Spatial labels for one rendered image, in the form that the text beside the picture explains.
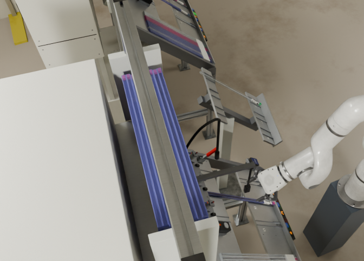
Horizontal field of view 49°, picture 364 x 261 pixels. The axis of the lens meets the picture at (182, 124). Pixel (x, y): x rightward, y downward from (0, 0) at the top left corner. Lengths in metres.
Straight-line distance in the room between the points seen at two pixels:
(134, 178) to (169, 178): 0.59
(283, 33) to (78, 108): 2.98
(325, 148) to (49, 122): 1.01
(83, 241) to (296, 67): 2.93
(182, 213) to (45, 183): 0.41
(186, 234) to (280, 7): 3.60
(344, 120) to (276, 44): 2.35
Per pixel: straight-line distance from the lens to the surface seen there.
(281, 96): 3.38
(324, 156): 1.64
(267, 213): 1.99
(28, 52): 4.01
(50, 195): 1.01
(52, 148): 1.08
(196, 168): 1.65
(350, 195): 2.16
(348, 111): 1.49
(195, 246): 0.72
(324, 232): 2.53
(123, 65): 1.28
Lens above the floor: 2.58
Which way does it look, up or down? 55 degrees down
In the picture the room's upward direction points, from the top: 4 degrees counter-clockwise
